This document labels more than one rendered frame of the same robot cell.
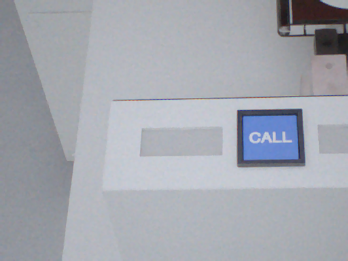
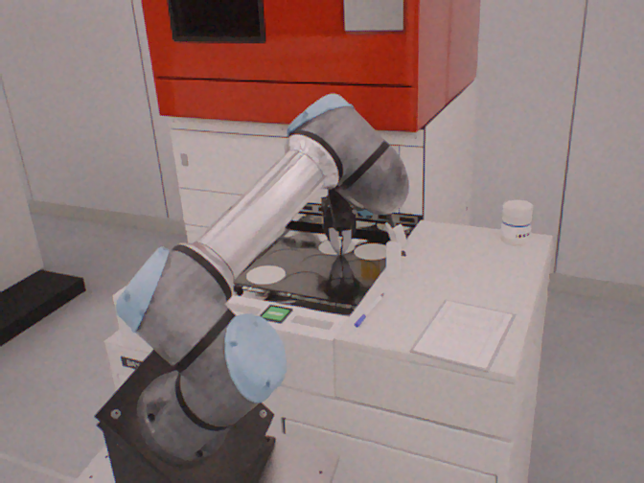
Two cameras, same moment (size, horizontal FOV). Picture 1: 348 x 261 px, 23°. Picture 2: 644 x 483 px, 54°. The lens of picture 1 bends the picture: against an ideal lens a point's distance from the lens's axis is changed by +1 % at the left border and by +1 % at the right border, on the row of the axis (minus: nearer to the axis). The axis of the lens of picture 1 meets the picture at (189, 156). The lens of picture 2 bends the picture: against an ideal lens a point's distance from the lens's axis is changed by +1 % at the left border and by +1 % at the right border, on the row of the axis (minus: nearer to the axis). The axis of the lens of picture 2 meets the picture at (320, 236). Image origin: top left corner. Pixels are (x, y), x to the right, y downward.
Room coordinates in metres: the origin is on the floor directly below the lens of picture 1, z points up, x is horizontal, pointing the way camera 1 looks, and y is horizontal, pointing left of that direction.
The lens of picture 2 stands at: (-0.67, -0.79, 1.66)
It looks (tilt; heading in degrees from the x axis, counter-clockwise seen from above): 24 degrees down; 18
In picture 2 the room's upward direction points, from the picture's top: 3 degrees counter-clockwise
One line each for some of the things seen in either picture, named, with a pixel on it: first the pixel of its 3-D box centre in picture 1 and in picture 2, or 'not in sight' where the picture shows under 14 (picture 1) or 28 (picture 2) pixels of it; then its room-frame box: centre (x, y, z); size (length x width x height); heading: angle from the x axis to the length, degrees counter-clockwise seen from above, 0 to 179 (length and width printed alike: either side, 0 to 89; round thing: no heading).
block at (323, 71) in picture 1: (329, 95); not in sight; (0.51, -0.14, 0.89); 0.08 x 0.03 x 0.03; 173
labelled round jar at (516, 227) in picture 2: not in sight; (516, 222); (0.85, -0.80, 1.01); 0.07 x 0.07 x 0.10
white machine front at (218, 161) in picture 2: not in sight; (290, 185); (1.00, -0.15, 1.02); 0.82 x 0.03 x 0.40; 83
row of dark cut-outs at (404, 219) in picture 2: not in sight; (344, 212); (0.97, -0.32, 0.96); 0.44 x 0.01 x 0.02; 83
